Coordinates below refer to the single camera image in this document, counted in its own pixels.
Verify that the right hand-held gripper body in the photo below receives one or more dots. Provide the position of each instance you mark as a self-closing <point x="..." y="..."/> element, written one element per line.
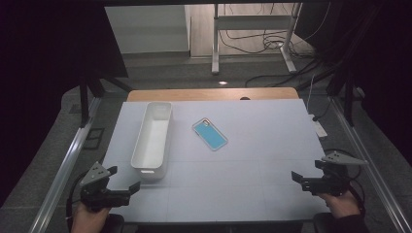
<point x="330" y="184"/>

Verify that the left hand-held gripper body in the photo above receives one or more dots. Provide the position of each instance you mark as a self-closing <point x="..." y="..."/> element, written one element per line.
<point x="97" y="194"/>

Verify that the white rectangular plastic bin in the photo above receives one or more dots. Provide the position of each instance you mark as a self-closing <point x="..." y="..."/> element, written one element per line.
<point x="152" y="139"/>

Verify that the clear-rimmed blue phone case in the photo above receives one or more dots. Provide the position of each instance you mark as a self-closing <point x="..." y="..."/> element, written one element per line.
<point x="210" y="134"/>

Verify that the person's right hand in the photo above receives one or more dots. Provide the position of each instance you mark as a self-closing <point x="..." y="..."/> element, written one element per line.
<point x="341" y="205"/>

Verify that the person's left hand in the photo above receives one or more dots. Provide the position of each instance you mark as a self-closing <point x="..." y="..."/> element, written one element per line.
<point x="87" y="221"/>

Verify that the white power strip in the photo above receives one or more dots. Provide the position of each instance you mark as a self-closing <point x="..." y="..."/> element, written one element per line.
<point x="319" y="127"/>

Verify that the white board table cover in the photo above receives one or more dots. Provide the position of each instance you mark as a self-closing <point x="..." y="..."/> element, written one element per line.
<point x="252" y="168"/>

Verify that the black metal stand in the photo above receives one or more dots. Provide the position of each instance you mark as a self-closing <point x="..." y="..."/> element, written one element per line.
<point x="84" y="97"/>
<point x="348" y="97"/>

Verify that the dark round table grommet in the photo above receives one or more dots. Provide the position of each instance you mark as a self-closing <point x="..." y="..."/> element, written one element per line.
<point x="245" y="98"/>

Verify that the black curtain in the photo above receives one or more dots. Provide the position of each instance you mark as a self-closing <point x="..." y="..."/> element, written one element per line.
<point x="42" y="64"/>
<point x="382" y="64"/>

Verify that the black floor frame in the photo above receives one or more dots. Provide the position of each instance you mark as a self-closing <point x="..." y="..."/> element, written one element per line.
<point x="94" y="138"/>

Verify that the aluminium rail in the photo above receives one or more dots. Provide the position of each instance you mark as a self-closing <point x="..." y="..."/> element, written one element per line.
<point x="64" y="168"/>
<point x="372" y="168"/>

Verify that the white wall panel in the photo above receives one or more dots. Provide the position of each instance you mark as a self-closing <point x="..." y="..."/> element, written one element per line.
<point x="149" y="29"/>

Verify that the white metal desk frame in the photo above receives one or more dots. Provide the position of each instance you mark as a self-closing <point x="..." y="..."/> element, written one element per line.
<point x="252" y="22"/>

